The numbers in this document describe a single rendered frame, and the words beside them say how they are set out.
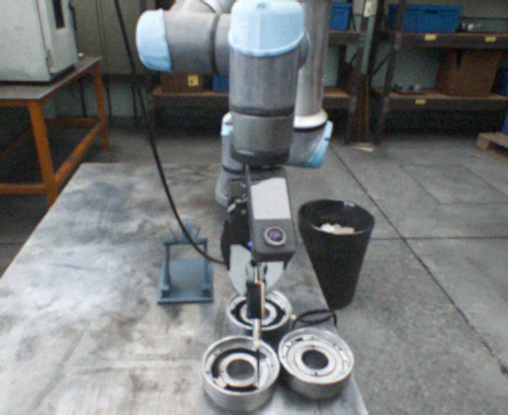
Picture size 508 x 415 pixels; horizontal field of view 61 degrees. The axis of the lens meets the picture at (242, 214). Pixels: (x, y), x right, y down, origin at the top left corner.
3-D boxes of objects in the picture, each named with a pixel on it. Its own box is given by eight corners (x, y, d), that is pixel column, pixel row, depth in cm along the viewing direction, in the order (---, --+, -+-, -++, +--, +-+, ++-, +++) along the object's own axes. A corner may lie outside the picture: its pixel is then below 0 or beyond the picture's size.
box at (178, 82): (211, 94, 390) (211, 49, 372) (155, 94, 382) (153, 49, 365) (207, 85, 425) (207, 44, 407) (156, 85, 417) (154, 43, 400)
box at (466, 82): (497, 98, 409) (512, 49, 389) (444, 98, 405) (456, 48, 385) (472, 89, 447) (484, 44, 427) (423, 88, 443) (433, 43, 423)
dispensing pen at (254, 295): (249, 387, 55) (246, 255, 57) (246, 379, 59) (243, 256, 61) (266, 386, 55) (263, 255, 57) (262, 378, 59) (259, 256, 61)
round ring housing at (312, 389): (365, 387, 61) (370, 367, 59) (302, 415, 57) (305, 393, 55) (321, 339, 69) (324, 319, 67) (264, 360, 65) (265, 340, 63)
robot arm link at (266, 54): (309, 1, 47) (301, 3, 40) (300, 102, 52) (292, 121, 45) (239, -2, 49) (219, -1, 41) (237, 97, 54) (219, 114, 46)
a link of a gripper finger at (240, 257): (243, 277, 64) (251, 221, 60) (246, 302, 59) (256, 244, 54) (221, 275, 63) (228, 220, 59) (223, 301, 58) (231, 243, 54)
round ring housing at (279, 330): (225, 349, 67) (225, 329, 65) (226, 304, 76) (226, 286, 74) (293, 350, 67) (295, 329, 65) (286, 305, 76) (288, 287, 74)
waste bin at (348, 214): (370, 315, 196) (386, 233, 176) (296, 316, 193) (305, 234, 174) (348, 271, 226) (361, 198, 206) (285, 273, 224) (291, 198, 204)
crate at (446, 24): (436, 31, 416) (441, 5, 406) (456, 34, 382) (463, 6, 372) (383, 29, 412) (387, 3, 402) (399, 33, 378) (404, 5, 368)
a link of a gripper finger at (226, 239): (251, 265, 58) (260, 208, 54) (252, 273, 56) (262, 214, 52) (216, 264, 57) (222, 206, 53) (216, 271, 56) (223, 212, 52)
